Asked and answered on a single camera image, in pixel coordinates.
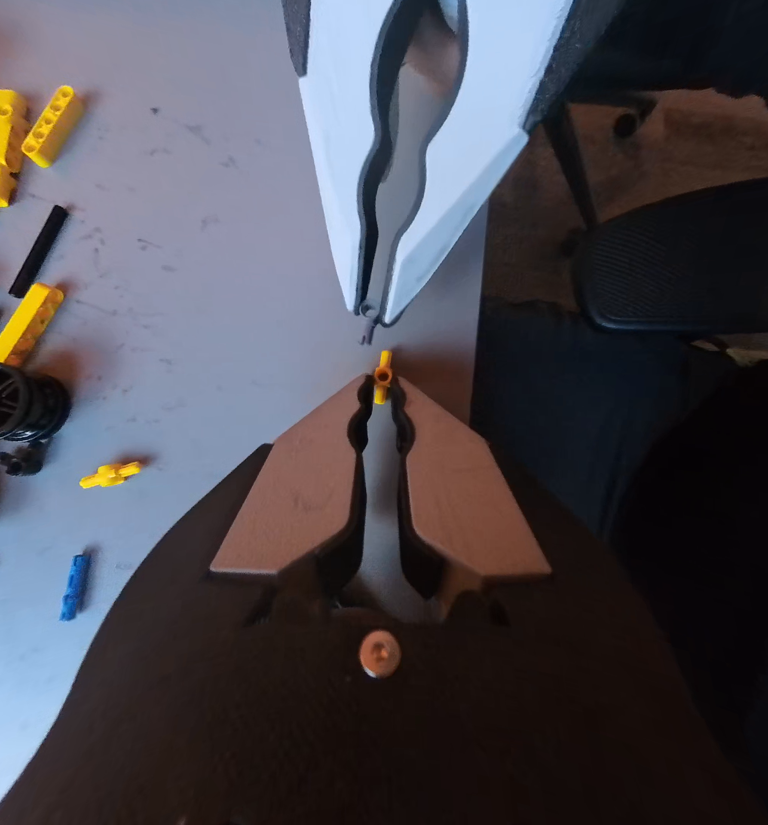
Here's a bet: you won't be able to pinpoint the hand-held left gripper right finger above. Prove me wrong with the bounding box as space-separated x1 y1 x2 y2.
390 376 552 621

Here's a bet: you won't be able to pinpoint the blue toy pin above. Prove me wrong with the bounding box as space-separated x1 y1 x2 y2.
59 552 92 621

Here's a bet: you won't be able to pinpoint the black angled toy connector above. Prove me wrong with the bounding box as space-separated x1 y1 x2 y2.
0 445 47 477

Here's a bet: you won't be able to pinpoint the pile of toy brick parts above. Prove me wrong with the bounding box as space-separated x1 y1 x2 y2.
0 258 69 574

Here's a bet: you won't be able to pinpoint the grey desk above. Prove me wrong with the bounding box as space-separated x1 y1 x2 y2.
0 0 492 819

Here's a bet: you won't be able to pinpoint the black spoked toy wheel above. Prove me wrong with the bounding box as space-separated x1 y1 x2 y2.
0 362 73 443

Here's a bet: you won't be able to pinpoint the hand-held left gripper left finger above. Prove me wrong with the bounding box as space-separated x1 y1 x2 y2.
210 374 375 595

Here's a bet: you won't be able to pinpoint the short yellow toy beam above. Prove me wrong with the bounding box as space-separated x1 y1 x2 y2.
21 85 86 169

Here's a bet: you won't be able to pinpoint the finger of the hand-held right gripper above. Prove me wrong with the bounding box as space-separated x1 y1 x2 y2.
299 0 399 318
379 0 576 324

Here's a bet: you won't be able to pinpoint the black toy axle rod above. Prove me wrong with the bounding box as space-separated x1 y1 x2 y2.
9 205 70 299

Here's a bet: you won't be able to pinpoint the person's dark pants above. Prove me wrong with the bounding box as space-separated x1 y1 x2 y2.
471 303 746 539

